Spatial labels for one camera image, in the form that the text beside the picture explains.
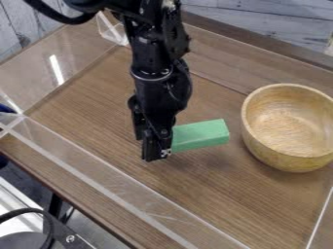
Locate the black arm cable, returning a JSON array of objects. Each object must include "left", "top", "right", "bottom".
[{"left": 22, "top": 0, "right": 105, "bottom": 25}]

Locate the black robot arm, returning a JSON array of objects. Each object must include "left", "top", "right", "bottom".
[{"left": 65, "top": 0, "right": 192, "bottom": 161}]

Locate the grey metal base plate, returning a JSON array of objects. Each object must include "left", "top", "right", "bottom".
[{"left": 0, "top": 222, "right": 96, "bottom": 249}]

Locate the black table leg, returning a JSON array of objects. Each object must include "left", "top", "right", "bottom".
[{"left": 48, "top": 194, "right": 64, "bottom": 218}]

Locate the clear acrylic tray wall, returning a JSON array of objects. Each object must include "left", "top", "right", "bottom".
[{"left": 0, "top": 23, "right": 333, "bottom": 249}]

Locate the clear acrylic corner bracket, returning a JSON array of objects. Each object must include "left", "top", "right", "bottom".
[{"left": 96, "top": 12, "right": 128, "bottom": 46}]

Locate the green rectangular block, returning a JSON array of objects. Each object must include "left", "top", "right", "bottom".
[{"left": 171, "top": 119, "right": 230, "bottom": 153}]

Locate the light wooden bowl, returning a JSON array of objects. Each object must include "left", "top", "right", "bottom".
[{"left": 240, "top": 84, "right": 333, "bottom": 173}]

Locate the black cable loop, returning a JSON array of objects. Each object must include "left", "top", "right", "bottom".
[{"left": 0, "top": 208, "right": 60, "bottom": 249}]

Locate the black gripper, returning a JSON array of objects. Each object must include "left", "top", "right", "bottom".
[{"left": 127, "top": 59, "right": 192, "bottom": 161}]

